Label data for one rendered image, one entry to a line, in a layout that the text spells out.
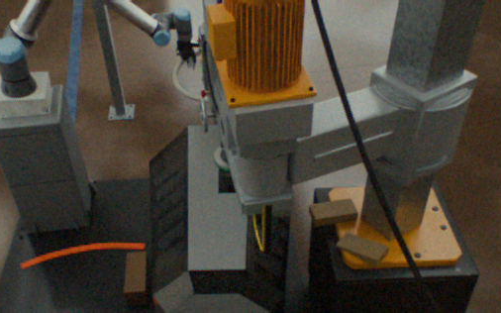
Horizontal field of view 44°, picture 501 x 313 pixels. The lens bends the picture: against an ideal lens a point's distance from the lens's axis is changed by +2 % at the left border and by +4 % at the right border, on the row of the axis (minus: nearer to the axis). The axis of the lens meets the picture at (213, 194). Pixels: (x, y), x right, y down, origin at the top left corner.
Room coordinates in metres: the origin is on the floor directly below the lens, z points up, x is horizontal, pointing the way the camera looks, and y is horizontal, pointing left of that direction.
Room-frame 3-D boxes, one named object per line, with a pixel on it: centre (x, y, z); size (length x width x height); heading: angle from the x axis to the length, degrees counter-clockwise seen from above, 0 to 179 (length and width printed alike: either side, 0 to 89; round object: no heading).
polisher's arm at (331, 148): (1.84, -0.61, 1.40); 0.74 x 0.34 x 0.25; 110
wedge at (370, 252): (1.75, -0.63, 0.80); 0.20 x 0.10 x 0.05; 47
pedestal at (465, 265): (1.91, -0.80, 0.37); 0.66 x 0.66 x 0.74; 89
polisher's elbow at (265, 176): (1.69, -0.19, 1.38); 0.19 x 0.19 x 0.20
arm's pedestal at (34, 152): (2.97, 1.05, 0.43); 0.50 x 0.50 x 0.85; 4
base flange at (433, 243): (1.91, -0.80, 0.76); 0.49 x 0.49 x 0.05; 89
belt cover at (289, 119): (2.00, -0.16, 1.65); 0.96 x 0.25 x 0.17; 6
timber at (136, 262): (2.26, 0.49, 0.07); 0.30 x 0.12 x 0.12; 1
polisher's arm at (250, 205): (1.96, -0.15, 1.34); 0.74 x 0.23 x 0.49; 6
